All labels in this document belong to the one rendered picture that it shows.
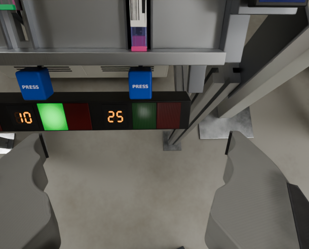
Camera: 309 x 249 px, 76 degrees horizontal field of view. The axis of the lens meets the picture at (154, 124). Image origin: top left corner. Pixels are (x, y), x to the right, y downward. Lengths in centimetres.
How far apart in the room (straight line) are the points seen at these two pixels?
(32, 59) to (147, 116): 13
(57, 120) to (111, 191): 67
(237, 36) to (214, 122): 77
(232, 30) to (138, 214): 80
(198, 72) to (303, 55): 34
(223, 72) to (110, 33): 17
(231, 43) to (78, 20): 14
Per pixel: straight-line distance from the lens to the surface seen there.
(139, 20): 19
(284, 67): 59
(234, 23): 21
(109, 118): 25
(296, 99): 121
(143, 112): 24
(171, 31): 21
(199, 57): 20
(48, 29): 23
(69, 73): 95
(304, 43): 55
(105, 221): 93
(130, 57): 19
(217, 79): 30
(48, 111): 27
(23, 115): 29
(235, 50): 22
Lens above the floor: 89
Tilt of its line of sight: 76 degrees down
